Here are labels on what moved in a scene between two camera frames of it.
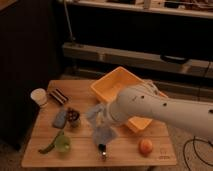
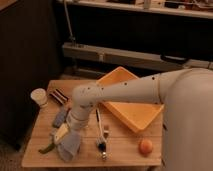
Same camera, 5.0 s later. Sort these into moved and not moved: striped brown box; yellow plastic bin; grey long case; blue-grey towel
Moved: blue-grey towel
Not moved: striped brown box; grey long case; yellow plastic bin
